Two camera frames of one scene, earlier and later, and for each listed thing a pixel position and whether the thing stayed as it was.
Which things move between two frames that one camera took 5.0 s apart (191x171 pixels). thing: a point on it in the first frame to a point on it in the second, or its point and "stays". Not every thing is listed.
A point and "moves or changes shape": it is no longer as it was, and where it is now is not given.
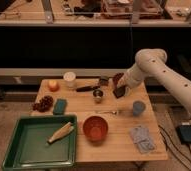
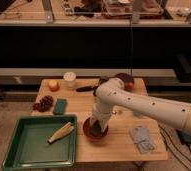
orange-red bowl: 95,128 stays
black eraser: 119,91 moves or changes shape
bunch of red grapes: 44,105 stays
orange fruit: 53,85 stays
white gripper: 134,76 to 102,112
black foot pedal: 189,134 stays
